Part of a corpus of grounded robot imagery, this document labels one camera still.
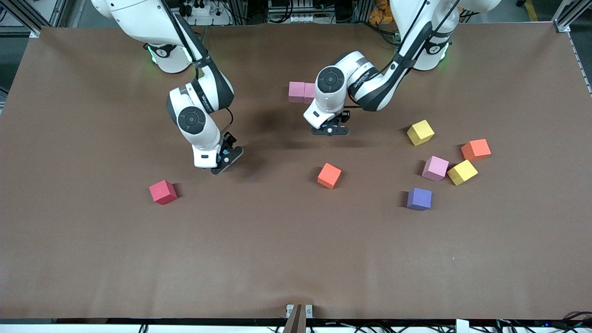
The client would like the white power strip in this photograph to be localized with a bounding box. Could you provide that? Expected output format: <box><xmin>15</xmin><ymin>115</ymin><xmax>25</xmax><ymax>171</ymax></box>
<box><xmin>178</xmin><ymin>0</ymin><xmax>232</xmax><ymax>26</ymax></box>

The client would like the brown paper table cover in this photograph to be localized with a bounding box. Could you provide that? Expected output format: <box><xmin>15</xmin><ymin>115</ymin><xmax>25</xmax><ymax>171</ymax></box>
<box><xmin>0</xmin><ymin>23</ymin><xmax>592</xmax><ymax>320</ymax></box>

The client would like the aluminium frame profile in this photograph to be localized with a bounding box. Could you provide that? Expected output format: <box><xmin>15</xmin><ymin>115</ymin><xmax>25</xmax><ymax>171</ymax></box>
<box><xmin>0</xmin><ymin>0</ymin><xmax>70</xmax><ymax>38</ymax></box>
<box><xmin>553</xmin><ymin>0</ymin><xmax>592</xmax><ymax>33</ymax></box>

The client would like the yellow foam cube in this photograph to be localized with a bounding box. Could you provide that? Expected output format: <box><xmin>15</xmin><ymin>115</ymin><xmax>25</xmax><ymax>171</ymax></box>
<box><xmin>407</xmin><ymin>119</ymin><xmax>435</xmax><ymax>147</ymax></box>
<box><xmin>447</xmin><ymin>160</ymin><xmax>479</xmax><ymax>186</ymax></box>

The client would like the orange foam cube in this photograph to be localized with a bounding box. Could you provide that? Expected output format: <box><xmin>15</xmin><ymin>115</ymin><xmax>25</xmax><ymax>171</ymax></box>
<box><xmin>461</xmin><ymin>139</ymin><xmax>492</xmax><ymax>162</ymax></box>
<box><xmin>317</xmin><ymin>163</ymin><xmax>342</xmax><ymax>190</ymax></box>

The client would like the metal mounting bracket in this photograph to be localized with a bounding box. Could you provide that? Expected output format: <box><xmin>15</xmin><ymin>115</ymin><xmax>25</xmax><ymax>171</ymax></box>
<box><xmin>286</xmin><ymin>304</ymin><xmax>314</xmax><ymax>319</ymax></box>

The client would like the purple foam cube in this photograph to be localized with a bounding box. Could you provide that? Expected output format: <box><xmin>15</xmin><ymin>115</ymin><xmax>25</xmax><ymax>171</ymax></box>
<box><xmin>407</xmin><ymin>187</ymin><xmax>433</xmax><ymax>211</ymax></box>

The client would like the grey camera pole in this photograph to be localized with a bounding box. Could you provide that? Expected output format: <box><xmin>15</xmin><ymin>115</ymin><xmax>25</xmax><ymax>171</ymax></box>
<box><xmin>283</xmin><ymin>304</ymin><xmax>304</xmax><ymax>333</ymax></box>

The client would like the white equipment box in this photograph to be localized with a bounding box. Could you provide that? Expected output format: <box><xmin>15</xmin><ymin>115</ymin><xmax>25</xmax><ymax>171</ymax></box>
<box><xmin>267</xmin><ymin>0</ymin><xmax>316</xmax><ymax>24</ymax></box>

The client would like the red foam cube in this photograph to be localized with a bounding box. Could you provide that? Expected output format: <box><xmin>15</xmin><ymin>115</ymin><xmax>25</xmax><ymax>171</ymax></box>
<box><xmin>149</xmin><ymin>179</ymin><xmax>178</xmax><ymax>205</ymax></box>

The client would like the bag of orange objects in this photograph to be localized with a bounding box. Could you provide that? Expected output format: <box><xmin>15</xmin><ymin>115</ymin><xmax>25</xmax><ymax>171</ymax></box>
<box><xmin>369</xmin><ymin>0</ymin><xmax>395</xmax><ymax>25</ymax></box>

